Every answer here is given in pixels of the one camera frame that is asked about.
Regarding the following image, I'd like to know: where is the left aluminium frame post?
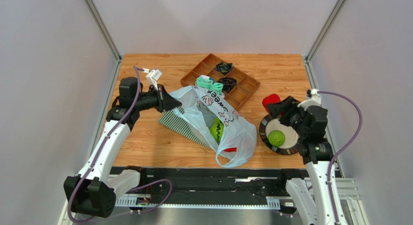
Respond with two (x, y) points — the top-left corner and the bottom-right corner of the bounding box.
(83, 0), (122, 62)

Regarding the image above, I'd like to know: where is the black hair ties bundle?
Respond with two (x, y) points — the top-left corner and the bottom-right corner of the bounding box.
(217, 77), (238, 94)

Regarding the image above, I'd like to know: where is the orange red wrinkled fruit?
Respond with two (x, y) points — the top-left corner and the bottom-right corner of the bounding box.
(224, 147), (237, 153)

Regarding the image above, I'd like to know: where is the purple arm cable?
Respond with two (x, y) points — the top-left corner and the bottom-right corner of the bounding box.
(67, 65), (173, 224)
(279, 90), (363, 225)

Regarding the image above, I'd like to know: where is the red bell pepper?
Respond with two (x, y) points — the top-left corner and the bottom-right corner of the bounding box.
(262, 94), (281, 113)

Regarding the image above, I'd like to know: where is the light blue printed plastic bag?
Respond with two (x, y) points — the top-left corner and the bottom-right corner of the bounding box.
(170, 86), (257, 168)

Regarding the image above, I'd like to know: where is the right aluminium frame post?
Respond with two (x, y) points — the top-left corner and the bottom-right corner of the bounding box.
(305, 0), (348, 62)

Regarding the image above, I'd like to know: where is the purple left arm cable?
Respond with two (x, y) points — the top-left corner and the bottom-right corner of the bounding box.
(67, 65), (173, 224)

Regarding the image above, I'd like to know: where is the green custard apple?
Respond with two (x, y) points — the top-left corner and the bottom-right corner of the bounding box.
(267, 130), (286, 147)

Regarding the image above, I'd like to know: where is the aluminium frame post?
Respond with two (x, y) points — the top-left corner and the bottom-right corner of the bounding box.
(83, 0), (122, 62)
(305, 0), (348, 62)

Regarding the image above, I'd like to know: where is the green white striped cloth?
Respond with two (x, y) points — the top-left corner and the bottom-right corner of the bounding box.
(159, 106), (219, 150)

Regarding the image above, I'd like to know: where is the teal white sock pair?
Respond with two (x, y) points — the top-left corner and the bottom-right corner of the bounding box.
(195, 75), (223, 95)

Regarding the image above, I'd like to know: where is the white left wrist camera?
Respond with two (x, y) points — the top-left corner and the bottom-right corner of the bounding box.
(143, 68), (163, 91)

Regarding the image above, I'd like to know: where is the black round plate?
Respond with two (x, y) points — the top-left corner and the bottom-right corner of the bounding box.
(259, 114), (299, 155)

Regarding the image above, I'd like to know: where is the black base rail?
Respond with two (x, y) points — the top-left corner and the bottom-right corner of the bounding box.
(115, 167), (338, 210)

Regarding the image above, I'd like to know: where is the brown wooden divided tray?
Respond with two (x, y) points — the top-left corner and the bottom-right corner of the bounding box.
(181, 53), (260, 110)

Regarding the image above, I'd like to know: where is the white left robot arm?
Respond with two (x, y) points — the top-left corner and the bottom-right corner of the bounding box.
(64, 77), (182, 223)

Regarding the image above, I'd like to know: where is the green watermelon toy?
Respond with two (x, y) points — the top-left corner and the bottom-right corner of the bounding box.
(209, 117), (224, 144)

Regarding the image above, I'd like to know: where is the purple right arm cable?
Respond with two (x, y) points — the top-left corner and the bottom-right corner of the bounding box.
(279, 90), (363, 225)

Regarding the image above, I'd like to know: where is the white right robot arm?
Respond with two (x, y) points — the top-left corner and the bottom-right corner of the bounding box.
(267, 96), (348, 225)

